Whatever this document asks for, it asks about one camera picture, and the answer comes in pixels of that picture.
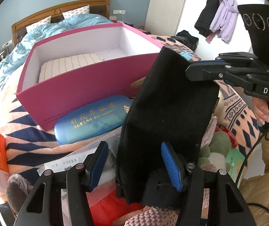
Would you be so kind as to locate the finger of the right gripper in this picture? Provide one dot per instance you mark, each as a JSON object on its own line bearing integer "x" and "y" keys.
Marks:
{"x": 205, "y": 73}
{"x": 209, "y": 62}

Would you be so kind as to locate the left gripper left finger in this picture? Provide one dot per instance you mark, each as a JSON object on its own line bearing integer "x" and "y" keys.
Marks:
{"x": 94, "y": 165}

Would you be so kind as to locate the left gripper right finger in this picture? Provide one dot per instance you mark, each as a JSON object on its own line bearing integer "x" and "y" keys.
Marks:
{"x": 174, "y": 167}

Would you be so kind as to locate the red white plastic bag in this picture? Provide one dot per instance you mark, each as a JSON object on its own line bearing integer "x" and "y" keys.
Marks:
{"x": 111, "y": 208}

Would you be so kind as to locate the black cloth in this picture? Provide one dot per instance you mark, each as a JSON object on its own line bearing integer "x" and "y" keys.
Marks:
{"x": 168, "y": 108}

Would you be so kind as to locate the right hand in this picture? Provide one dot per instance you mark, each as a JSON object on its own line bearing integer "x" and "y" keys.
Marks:
{"x": 260, "y": 110}

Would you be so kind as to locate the clear packaged tool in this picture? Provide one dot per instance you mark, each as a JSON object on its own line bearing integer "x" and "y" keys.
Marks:
{"x": 112, "y": 138}

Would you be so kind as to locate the dark clothes pile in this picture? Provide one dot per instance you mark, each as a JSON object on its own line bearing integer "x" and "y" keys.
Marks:
{"x": 187, "y": 39}

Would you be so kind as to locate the green plush toy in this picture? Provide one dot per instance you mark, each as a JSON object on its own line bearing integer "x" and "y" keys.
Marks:
{"x": 213, "y": 157}

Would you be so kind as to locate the black hanging jacket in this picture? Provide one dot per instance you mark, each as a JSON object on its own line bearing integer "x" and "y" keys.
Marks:
{"x": 204, "y": 20}

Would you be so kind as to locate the lilac hanging hoodie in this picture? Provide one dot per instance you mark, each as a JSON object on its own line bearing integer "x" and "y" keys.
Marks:
{"x": 224, "y": 21}

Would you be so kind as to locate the blue glasses case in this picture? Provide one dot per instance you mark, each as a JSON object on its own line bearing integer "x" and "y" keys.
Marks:
{"x": 92, "y": 120}

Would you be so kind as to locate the orange navy patterned blanket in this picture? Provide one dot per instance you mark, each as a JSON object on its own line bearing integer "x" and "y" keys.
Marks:
{"x": 28, "y": 146}

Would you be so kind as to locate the grey plush toy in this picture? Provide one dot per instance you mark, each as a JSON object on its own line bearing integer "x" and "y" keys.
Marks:
{"x": 17, "y": 191}

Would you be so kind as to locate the pink cardboard box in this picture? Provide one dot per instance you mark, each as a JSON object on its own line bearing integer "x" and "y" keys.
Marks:
{"x": 127, "y": 56}

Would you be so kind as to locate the cream striped folded cloth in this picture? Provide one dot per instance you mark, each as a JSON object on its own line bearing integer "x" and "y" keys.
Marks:
{"x": 63, "y": 65}

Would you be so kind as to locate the wooden headboard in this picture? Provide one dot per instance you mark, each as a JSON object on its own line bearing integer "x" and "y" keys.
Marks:
{"x": 101, "y": 7}

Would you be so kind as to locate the right patterned pillow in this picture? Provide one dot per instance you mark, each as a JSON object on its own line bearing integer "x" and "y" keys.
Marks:
{"x": 81, "y": 10}

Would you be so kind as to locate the patterned pillow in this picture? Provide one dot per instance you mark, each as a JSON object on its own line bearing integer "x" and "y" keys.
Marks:
{"x": 44, "y": 21}
{"x": 81, "y": 10}

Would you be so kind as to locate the blue duvet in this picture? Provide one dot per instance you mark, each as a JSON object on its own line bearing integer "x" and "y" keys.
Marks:
{"x": 18, "y": 55}

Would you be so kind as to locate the left patterned pillow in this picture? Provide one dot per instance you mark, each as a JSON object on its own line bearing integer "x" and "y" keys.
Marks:
{"x": 44, "y": 21}

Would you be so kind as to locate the black tracking camera box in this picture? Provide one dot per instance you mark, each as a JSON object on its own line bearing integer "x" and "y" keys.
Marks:
{"x": 256, "y": 20}

